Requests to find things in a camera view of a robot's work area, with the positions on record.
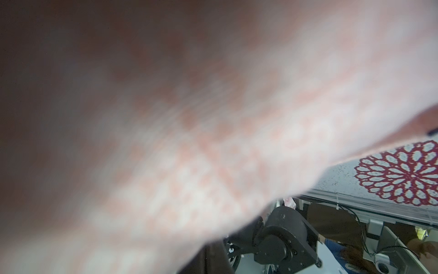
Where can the pink good night pillow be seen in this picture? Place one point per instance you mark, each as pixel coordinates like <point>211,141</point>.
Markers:
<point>135,132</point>

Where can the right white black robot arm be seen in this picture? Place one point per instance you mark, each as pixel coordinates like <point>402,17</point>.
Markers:
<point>284,243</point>

